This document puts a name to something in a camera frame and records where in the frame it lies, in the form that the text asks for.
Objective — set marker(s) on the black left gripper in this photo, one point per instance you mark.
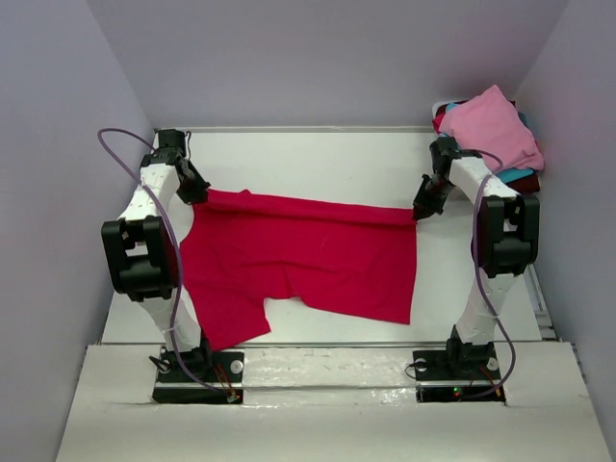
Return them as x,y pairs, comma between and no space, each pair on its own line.
199,193

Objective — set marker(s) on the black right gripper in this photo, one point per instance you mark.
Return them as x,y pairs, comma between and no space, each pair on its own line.
423,207

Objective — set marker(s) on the red t shirt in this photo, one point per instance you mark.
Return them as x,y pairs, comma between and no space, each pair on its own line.
442,123
244,248

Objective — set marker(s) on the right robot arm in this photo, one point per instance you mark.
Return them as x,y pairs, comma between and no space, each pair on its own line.
504,243

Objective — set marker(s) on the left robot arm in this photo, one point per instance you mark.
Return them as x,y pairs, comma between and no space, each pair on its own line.
143,257

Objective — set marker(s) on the red folded t shirt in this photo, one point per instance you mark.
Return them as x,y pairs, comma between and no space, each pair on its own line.
442,123

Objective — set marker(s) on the teal folded t shirt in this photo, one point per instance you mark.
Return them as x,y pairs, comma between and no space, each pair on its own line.
513,174

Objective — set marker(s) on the pink folded t shirt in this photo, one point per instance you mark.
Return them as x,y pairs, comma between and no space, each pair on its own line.
495,132

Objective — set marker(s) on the dark maroon folded t shirt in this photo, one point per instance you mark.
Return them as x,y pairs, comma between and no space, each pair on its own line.
524,185

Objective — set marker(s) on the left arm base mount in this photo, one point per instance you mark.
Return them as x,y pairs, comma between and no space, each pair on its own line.
218,382

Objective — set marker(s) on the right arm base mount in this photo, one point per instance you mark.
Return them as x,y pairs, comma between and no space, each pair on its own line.
437,380

